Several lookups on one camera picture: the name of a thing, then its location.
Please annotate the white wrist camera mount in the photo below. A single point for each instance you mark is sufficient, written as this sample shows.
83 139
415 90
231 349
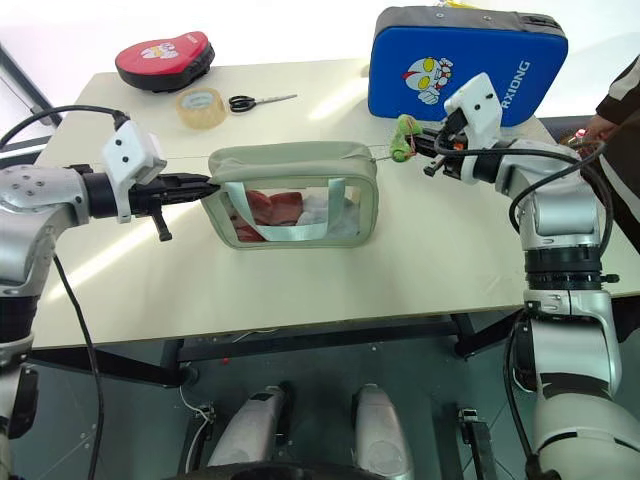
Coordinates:
477 105
131 152

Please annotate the blue cartoon kick pad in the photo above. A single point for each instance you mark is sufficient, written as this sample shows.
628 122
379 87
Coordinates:
400 55

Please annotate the person's hand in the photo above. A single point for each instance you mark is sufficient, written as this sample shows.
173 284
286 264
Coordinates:
599 130

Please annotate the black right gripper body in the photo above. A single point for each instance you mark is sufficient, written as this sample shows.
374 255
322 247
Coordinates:
455 160

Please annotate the person in brown striped clothing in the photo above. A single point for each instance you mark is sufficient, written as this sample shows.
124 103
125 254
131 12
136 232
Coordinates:
625 165

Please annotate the silver robot leg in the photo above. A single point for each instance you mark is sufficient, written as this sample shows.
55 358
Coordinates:
250 425
380 430

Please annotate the yellow item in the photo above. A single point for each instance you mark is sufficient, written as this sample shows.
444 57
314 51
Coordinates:
460 4

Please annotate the black table frame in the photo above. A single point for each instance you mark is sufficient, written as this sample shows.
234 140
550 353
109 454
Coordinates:
320 340

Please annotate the bottle with red cap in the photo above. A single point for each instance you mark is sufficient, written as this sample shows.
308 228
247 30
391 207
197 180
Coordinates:
577 139

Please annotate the clear packing tape roll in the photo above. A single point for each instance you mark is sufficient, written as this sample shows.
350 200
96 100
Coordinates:
186 116

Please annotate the black floor stand bracket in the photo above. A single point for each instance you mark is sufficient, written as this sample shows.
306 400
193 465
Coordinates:
480 440

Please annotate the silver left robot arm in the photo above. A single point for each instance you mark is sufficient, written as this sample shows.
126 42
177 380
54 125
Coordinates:
30 200

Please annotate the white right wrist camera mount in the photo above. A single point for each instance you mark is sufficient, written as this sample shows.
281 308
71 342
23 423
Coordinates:
477 105

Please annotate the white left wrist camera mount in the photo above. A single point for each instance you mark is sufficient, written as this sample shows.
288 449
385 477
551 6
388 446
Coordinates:
131 152

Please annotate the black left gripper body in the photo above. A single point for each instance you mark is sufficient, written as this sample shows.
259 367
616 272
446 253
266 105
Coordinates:
147 195

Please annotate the dark rounded robot waist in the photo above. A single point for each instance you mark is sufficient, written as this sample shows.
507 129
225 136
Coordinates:
300 472

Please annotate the black window frame bar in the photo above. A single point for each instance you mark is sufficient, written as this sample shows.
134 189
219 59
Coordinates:
30 85

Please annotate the green pouch with clear window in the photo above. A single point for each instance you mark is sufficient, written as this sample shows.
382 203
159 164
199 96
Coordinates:
290 160

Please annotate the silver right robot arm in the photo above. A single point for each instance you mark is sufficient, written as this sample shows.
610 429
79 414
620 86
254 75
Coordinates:
565 210

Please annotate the red and black punch pad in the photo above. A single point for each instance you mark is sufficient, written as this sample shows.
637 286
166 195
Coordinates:
160 60

